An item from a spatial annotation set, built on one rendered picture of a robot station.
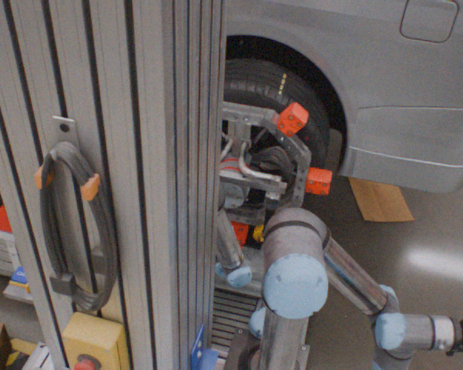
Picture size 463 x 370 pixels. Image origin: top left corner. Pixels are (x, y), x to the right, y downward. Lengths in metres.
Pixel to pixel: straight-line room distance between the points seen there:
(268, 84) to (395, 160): 0.61
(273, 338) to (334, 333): 1.56
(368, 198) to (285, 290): 2.45
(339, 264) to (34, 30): 0.83
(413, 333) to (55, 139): 0.85
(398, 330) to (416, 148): 1.15
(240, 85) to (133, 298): 1.30
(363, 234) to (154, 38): 2.74
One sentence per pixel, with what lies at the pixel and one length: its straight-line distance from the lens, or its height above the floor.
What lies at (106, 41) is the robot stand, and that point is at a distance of 0.58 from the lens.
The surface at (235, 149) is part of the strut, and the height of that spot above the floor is 0.95.
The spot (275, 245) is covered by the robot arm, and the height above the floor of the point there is 1.45.
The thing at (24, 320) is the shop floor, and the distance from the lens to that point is 2.82.
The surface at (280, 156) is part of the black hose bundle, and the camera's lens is 1.94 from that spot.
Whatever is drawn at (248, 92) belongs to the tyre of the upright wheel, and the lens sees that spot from 2.03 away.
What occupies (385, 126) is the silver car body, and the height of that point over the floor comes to 1.03.
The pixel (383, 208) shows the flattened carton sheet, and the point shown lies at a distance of 3.39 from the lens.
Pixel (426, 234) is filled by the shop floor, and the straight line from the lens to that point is 3.34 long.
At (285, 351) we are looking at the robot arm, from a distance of 1.22.
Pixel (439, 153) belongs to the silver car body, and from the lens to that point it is 2.28.
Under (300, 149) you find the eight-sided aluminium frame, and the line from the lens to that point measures 2.04.
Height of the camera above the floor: 2.22
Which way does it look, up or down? 41 degrees down
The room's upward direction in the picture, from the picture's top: 4 degrees clockwise
